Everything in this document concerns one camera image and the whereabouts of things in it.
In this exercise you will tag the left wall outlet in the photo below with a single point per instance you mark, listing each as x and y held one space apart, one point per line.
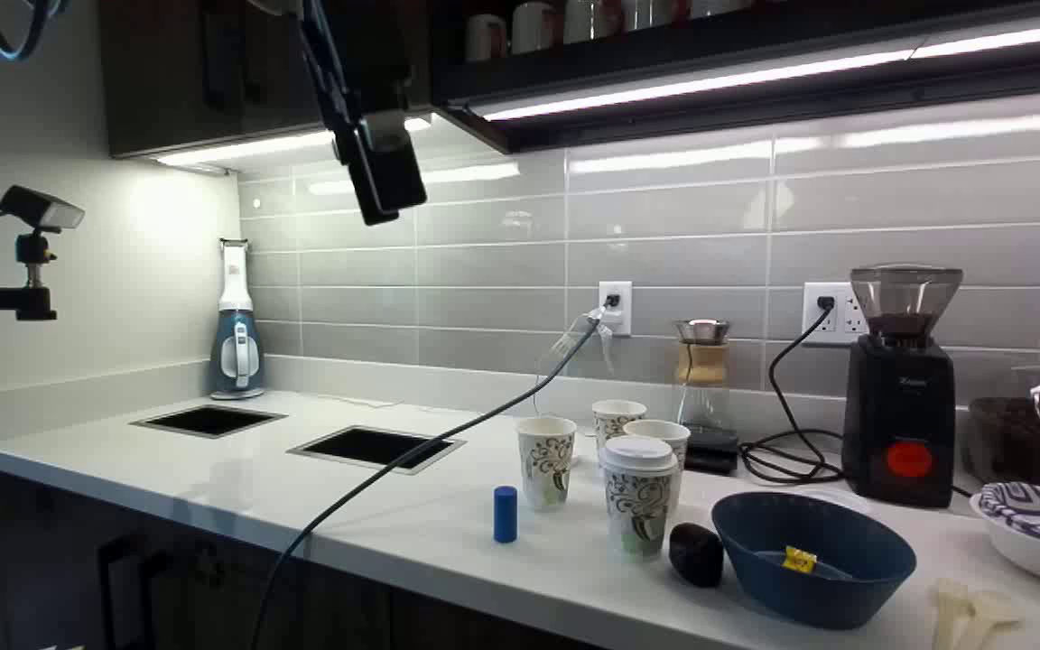
617 307

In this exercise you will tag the black scale under coffee maker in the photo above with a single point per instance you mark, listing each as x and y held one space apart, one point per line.
714 451

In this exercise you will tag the yellow tag in bowl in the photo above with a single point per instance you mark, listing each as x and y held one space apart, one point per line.
801 560

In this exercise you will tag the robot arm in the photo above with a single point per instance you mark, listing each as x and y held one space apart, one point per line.
358 67

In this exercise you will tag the black coffee grinder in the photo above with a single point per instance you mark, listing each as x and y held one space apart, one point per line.
900 409

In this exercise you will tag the small blue cylinder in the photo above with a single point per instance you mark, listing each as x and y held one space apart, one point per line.
503 515

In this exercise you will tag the patterned paper cup back middle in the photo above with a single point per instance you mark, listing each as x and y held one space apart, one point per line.
611 418

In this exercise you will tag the cream plastic utensil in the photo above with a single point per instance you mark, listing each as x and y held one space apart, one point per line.
970 618

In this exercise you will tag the lidded patterned paper cup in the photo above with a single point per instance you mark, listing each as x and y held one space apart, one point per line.
639 485

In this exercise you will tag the right wall outlet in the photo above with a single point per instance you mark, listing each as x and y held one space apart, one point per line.
834 312

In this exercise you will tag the wall outlet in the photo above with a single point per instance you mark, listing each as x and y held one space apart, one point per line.
834 312
617 307

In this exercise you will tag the glass pour-over coffee maker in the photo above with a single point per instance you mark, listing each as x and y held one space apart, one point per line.
704 372

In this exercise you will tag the patterned paper cup front left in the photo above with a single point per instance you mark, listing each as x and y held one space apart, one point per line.
548 451

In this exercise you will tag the black camera on stand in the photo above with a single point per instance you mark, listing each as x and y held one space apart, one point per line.
40 219

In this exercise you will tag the patterned paper cup back right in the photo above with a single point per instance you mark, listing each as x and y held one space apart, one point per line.
675 433

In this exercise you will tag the small black round object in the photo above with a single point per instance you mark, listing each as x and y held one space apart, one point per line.
696 553

